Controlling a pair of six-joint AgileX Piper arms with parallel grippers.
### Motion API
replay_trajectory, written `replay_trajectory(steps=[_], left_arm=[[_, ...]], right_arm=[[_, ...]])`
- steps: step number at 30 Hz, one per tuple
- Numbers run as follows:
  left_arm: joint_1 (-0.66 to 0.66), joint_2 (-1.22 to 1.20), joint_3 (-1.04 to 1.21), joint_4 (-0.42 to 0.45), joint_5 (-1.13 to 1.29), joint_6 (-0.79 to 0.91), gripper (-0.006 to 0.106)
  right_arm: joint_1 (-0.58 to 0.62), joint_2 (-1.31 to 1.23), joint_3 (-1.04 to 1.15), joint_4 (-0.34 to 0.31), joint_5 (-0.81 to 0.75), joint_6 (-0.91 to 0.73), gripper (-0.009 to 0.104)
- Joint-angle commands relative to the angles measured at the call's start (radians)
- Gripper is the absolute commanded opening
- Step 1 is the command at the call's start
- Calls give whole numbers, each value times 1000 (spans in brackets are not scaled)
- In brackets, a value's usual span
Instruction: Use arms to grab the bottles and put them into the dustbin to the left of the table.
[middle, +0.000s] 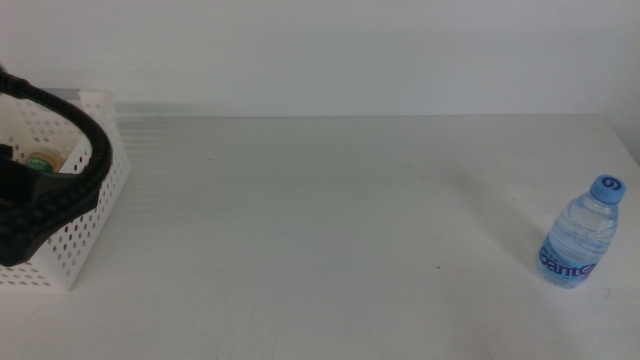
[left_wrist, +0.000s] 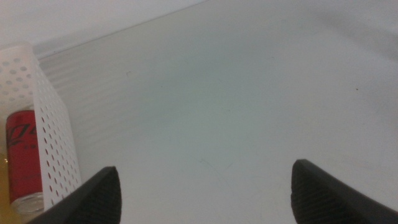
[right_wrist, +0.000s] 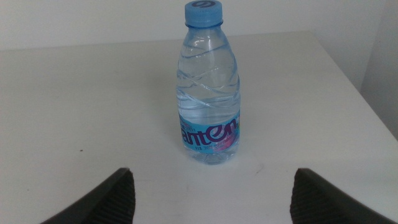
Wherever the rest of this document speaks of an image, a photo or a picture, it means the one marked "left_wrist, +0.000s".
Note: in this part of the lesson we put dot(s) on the red cola can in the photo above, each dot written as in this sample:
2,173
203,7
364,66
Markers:
23,161

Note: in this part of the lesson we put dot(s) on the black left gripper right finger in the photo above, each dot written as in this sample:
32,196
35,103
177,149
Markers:
320,202

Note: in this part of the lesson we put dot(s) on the yellow tea bottle green label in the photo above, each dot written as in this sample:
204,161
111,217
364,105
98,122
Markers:
4,193

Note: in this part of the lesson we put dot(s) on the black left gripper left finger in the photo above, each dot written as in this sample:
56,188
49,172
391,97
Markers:
99,202

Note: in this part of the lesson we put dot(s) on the white perforated plastic basket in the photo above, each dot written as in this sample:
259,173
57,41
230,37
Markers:
53,124

